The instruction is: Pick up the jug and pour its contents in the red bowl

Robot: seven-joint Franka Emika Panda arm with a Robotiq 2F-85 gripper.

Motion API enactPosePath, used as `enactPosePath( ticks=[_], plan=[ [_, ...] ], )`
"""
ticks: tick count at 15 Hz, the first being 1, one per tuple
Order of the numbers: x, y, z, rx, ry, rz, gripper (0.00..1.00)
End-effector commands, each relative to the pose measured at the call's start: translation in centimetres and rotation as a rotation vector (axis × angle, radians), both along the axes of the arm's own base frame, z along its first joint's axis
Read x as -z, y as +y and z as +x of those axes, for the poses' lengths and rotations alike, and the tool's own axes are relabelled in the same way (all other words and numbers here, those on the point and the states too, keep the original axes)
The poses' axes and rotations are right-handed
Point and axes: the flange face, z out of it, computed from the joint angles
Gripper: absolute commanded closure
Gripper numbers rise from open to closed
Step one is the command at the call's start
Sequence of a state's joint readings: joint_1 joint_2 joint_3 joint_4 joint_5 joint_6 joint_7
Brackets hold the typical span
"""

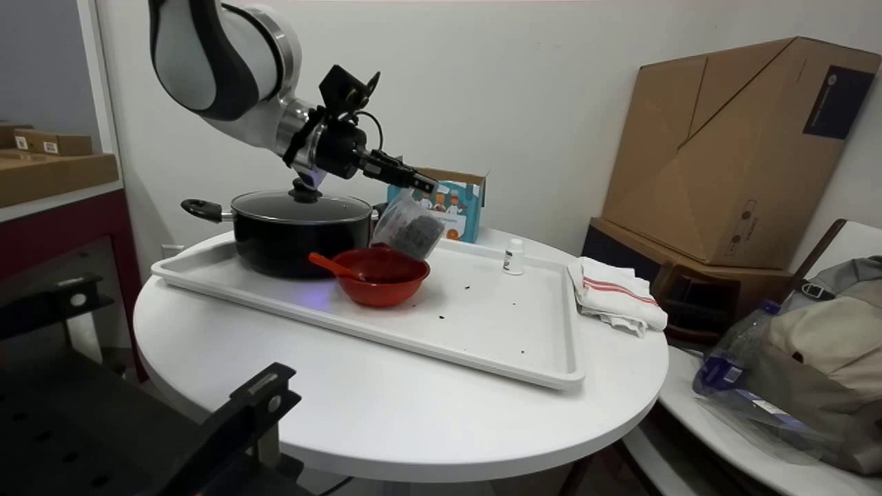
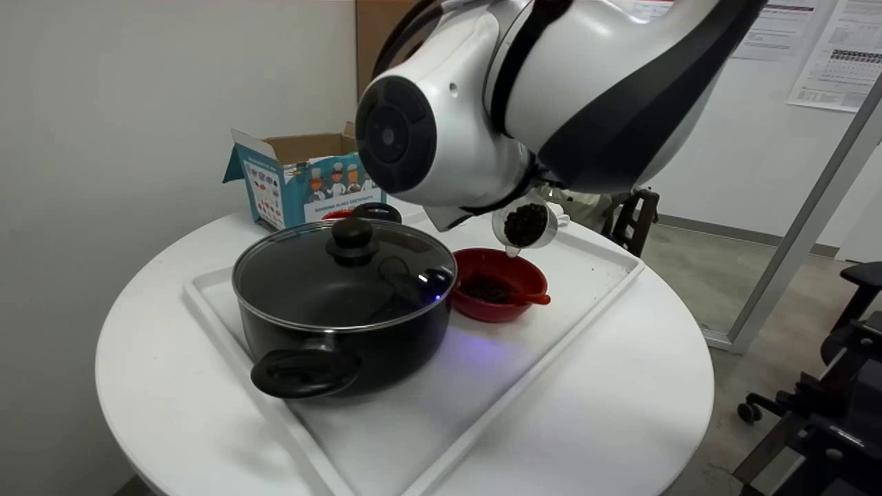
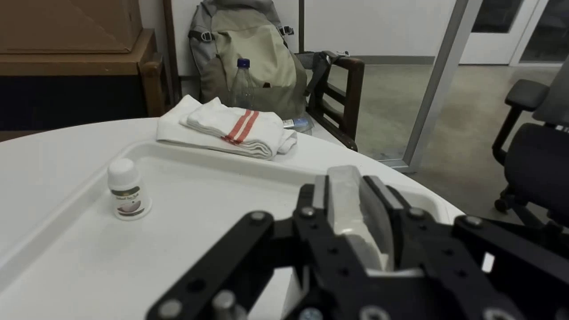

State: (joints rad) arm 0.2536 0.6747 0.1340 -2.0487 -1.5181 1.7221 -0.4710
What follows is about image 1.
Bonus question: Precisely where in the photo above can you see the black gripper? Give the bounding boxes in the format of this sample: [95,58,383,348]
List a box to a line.
[290,109,441,196]

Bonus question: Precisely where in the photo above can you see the clear plastic jug dark contents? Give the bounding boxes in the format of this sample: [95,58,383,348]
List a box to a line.
[370,191,451,261]

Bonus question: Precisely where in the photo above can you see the blue printed cardboard box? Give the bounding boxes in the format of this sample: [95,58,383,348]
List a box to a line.
[383,165,491,249]

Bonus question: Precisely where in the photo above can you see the glass pot lid black knob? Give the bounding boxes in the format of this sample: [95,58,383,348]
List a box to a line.
[225,173,378,227]

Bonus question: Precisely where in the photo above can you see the black cooking pot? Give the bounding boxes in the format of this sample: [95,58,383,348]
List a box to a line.
[178,188,392,284]

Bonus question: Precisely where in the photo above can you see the white plastic tray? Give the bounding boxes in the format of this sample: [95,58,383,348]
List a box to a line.
[149,228,590,396]

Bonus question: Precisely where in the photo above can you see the white towel red stripe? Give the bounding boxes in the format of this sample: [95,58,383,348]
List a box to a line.
[565,253,671,338]

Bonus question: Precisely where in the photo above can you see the dark low cabinet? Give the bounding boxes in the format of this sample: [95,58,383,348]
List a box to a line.
[579,216,798,348]

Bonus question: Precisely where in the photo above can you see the large brown cardboard box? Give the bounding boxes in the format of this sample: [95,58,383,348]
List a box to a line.
[597,32,882,273]

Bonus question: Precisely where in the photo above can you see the red brown desk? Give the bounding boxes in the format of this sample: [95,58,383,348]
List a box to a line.
[0,176,145,381]

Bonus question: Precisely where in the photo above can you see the flat brown cardboard tray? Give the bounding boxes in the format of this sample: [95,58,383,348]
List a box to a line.
[0,122,123,209]

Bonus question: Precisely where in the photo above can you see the clear plastic bag blue print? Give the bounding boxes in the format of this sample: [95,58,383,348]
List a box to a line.
[688,352,834,455]

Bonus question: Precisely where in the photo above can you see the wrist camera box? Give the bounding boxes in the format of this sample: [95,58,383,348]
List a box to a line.
[314,64,386,122]

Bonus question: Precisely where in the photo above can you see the red bowl with handle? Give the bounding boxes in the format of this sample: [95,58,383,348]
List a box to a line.
[306,243,433,311]

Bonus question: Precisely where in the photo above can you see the black robot stand frame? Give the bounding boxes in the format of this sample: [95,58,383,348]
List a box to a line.
[0,273,306,496]

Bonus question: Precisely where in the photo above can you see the white board dark frame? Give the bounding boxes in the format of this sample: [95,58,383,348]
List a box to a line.
[787,216,882,284]

